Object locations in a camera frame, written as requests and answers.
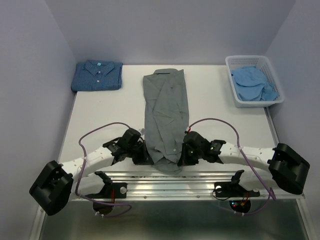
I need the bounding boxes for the folded blue checked shirt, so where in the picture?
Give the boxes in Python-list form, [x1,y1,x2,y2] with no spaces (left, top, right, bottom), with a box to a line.
[71,60,123,93]

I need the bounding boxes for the white plastic basket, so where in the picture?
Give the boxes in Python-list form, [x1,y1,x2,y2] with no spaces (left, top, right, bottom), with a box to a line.
[225,55,284,108]

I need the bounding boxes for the grey long sleeve shirt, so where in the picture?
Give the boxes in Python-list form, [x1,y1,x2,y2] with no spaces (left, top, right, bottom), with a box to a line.
[142,68,189,175]

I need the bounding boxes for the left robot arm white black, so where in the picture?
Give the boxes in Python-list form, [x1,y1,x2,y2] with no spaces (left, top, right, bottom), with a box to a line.
[29,128,153,217]

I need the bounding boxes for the aluminium mounting rail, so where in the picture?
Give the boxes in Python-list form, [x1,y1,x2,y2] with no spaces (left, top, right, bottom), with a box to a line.
[39,170,307,201]

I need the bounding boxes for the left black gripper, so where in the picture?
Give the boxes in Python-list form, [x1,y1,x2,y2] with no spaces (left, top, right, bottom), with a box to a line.
[126,139,153,165]

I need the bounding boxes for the light blue crumpled shirt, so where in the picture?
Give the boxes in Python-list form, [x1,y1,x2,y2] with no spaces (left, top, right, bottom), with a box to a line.
[231,66,279,102]

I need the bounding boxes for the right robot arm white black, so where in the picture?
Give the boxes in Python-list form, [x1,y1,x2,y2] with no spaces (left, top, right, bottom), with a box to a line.
[178,131,310,198]

